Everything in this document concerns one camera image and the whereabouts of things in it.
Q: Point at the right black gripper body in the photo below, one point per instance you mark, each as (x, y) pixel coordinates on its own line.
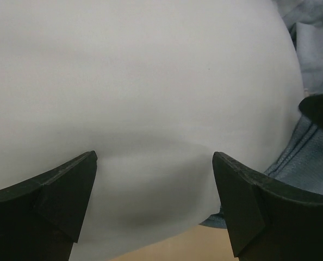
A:
(312, 108)

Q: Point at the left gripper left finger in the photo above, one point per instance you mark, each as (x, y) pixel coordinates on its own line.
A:
(42, 217)

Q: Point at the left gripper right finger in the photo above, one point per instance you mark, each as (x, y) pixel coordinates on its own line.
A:
(267, 219)

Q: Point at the white pillow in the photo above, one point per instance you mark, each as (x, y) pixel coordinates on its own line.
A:
(154, 88)

